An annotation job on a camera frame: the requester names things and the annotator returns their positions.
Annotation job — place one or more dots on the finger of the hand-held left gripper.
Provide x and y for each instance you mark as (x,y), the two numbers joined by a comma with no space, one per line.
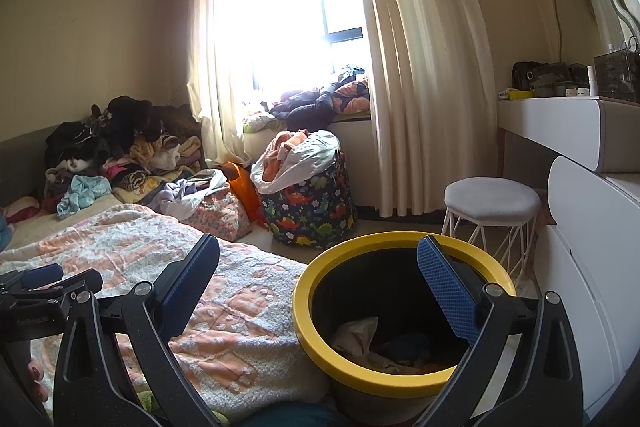
(75,284)
(42,274)

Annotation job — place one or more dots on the floral fabric bag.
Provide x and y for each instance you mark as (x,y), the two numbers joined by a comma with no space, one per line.
(222,217)

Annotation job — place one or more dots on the lavender and white clothes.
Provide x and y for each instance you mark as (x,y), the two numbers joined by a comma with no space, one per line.
(190,192)

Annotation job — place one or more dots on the green cloth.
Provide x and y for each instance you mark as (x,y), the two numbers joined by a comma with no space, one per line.
(150,401)

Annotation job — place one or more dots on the light blue garment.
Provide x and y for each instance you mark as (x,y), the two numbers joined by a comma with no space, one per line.
(82,197)

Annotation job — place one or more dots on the silver-framed mirror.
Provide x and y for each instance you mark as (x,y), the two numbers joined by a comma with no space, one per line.
(600,2)

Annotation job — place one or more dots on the dark toiletry bag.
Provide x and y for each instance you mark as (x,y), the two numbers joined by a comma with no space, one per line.
(540,77)

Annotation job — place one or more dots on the white snack packet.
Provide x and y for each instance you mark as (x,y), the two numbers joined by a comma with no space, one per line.
(357,332)

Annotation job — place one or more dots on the pink cloth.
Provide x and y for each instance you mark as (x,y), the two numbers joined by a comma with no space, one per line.
(22,209)

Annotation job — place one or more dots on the clear cosmetic organiser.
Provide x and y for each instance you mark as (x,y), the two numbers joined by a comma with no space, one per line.
(617,77)

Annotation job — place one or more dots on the black-framed window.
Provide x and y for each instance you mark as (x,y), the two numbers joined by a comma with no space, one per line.
(290,7)

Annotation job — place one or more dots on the person's left hand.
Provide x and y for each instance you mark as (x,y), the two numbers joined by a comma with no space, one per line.
(36,377)

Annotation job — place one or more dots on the orange bag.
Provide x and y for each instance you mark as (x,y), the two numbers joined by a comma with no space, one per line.
(242,192)

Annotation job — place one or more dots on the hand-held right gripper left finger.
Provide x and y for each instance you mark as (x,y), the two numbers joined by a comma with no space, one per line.
(187,287)

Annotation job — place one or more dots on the heap of clothes on sill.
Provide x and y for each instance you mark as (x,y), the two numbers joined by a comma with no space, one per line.
(320,99)

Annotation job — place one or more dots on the white cosmetic jar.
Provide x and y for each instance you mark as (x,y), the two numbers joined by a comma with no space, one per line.
(577,92)

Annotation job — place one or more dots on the orange white fluffy blanket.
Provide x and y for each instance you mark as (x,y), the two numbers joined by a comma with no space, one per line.
(240,357)

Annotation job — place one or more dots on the teal colourful cloth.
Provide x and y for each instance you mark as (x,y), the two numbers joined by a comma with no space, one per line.
(5,232)

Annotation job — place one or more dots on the white vanity desk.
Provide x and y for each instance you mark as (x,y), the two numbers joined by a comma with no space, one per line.
(550,127)

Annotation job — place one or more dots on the grey headboard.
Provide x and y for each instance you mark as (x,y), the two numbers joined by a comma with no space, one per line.
(20,162)

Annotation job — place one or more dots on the dinosaur print laundry bag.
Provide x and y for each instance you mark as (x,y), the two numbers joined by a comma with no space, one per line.
(310,212)

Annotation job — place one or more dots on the yellow-rimmed black trash bin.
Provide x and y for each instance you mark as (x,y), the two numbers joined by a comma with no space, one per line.
(310,287)

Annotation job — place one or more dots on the white tube bottle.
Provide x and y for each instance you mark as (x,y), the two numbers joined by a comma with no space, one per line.
(592,79)

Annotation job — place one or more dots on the yellow box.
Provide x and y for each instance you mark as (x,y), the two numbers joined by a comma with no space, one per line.
(517,95)

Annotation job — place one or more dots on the sheer cream curtain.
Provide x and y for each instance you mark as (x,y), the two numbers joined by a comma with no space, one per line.
(215,57)

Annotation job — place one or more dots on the orange garment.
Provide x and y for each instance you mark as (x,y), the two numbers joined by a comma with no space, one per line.
(285,147)

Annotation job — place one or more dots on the white drawer cabinet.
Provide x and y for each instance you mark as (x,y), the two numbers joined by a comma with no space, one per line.
(590,267)

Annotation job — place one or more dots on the thick cream curtain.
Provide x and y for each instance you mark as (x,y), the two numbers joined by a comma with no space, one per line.
(425,72)

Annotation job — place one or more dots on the blue plastic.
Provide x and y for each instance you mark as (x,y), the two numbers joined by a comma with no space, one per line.
(410,343)

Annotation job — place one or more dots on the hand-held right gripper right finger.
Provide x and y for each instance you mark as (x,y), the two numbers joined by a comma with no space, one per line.
(447,292)

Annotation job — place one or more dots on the pile of clothes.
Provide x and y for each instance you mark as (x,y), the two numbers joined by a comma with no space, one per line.
(130,127)

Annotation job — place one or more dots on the white cloth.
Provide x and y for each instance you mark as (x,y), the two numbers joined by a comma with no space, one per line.
(315,154)

